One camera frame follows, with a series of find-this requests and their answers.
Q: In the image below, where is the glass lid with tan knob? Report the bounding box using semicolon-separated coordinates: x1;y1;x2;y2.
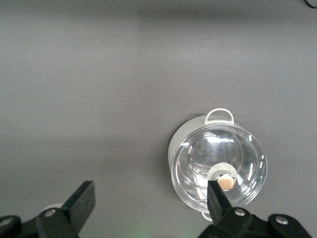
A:
172;123;268;208

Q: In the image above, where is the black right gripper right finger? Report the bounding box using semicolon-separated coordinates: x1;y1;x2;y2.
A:
198;180;313;238

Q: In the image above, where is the dark grey table mat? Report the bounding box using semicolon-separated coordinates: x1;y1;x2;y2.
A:
0;0;317;238

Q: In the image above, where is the pale grey two-handled pot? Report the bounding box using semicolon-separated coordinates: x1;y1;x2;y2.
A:
167;108;268;222

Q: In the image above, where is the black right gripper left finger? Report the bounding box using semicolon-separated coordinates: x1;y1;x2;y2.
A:
0;180;96;238

